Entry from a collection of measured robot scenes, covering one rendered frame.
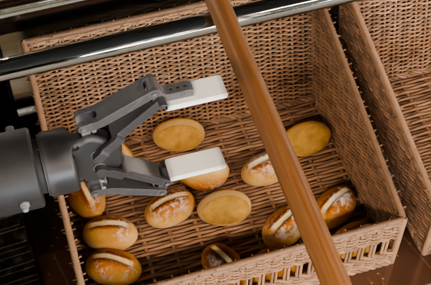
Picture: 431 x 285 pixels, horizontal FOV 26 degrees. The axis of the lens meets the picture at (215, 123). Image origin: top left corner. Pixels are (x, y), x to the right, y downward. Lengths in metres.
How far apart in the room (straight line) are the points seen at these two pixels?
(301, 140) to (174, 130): 0.24
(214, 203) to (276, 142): 0.63
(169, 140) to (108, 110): 0.78
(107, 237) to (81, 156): 0.62
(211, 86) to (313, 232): 0.19
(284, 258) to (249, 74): 0.50
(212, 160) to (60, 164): 0.20
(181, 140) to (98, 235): 0.26
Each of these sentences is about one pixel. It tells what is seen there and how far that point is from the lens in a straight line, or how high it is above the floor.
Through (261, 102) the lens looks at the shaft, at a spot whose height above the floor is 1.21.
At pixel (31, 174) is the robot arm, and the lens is 1.02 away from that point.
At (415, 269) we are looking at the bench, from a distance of 1.72.
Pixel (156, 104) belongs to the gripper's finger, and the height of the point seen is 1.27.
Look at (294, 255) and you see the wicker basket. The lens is 1.55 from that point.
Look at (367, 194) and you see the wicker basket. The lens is 1.72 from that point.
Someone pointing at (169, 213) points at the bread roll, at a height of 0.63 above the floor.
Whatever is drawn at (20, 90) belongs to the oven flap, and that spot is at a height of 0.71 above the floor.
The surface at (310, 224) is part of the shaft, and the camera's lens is 1.00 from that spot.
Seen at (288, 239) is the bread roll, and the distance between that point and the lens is 1.67.
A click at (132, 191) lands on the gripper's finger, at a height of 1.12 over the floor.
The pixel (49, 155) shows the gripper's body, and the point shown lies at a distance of 1.03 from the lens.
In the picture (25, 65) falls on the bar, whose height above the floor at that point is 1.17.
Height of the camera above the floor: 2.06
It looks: 53 degrees down
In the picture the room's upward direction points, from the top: straight up
